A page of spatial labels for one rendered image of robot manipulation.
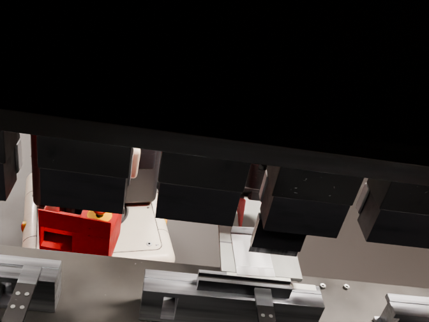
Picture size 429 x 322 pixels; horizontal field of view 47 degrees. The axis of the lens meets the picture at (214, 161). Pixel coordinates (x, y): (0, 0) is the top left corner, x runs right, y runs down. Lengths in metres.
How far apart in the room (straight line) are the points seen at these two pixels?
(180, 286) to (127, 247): 1.06
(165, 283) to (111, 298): 0.15
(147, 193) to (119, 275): 1.09
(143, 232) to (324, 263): 1.03
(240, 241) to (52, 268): 0.41
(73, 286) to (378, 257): 2.03
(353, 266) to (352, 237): 0.24
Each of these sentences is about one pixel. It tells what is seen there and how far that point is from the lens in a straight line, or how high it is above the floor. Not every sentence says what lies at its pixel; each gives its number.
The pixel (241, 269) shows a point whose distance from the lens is 1.08.
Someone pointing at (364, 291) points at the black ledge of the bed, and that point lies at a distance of 1.34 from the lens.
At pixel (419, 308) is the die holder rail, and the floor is 0.97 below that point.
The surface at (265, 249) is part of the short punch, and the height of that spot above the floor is 1.09.
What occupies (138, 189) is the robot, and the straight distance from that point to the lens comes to 2.23.
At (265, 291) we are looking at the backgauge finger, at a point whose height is 1.00.
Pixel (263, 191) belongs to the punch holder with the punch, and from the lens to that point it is 0.94.
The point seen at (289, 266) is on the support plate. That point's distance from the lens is 1.12.
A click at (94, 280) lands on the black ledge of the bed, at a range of 1.18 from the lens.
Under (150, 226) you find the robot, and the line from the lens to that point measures 2.21.
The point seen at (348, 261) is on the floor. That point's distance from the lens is 2.78.
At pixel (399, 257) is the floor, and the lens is 2.97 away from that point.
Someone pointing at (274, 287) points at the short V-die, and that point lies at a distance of 1.07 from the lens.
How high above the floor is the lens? 1.76
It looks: 33 degrees down
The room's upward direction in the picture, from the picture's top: 12 degrees clockwise
